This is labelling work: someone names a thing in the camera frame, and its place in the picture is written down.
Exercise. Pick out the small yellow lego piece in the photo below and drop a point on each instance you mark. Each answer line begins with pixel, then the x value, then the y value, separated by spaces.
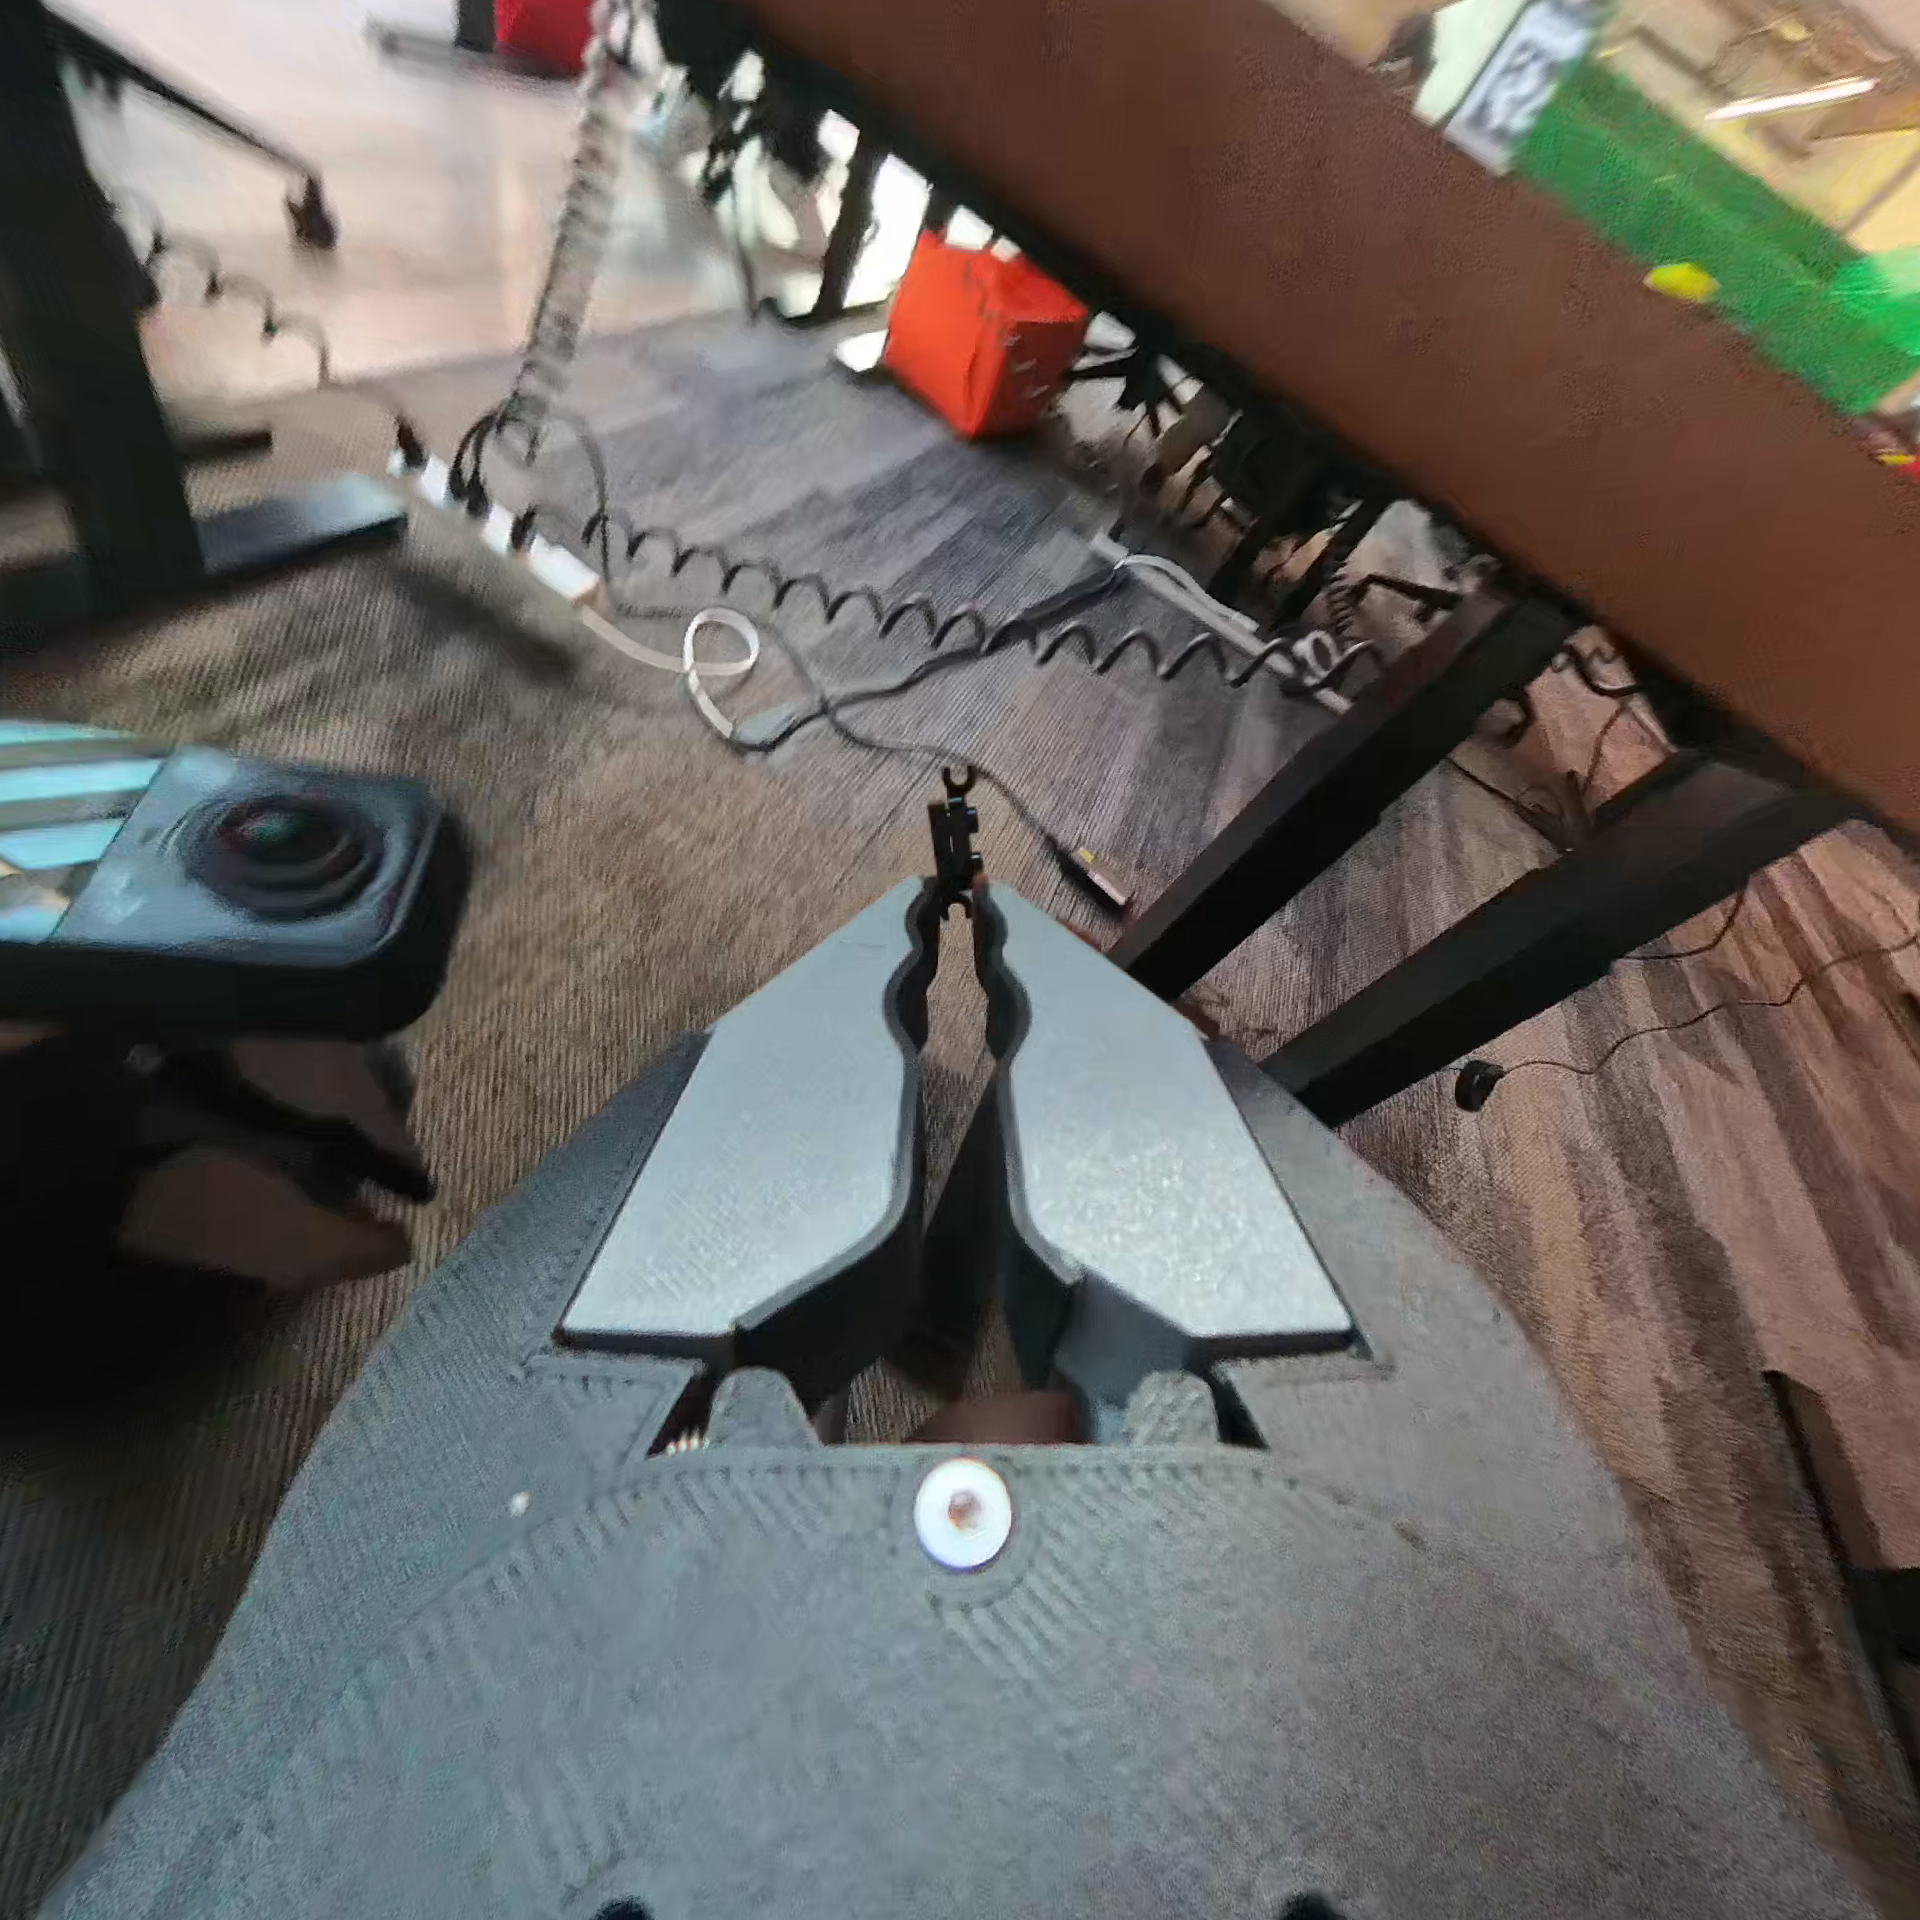
pixel 1680 282

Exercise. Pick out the small white power strip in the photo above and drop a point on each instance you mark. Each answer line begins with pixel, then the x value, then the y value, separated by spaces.
pixel 1201 592

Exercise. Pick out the person's left hand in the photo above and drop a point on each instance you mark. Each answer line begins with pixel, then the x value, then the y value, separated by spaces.
pixel 271 1230

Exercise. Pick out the printed black white tag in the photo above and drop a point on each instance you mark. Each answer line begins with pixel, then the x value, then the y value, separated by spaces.
pixel 1523 75

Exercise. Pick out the black desk leg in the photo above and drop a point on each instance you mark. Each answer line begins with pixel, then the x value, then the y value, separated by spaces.
pixel 89 374

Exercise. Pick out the green lego baseplate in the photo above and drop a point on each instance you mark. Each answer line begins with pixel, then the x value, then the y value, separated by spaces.
pixel 1693 211

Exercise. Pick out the small black lego piece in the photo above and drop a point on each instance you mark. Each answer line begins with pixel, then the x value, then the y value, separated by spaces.
pixel 956 838

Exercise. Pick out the small round black plug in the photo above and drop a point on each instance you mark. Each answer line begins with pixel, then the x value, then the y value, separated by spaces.
pixel 1481 1083

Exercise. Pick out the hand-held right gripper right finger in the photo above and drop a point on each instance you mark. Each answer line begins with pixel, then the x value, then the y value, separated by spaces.
pixel 1154 1185

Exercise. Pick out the brown wooden table black frame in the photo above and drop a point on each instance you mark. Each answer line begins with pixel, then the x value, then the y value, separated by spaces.
pixel 1349 224

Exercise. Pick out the orange fabric box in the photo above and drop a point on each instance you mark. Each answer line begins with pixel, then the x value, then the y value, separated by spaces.
pixel 984 330

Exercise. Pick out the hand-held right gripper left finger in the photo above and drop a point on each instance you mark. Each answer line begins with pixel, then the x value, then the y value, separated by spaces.
pixel 751 1170

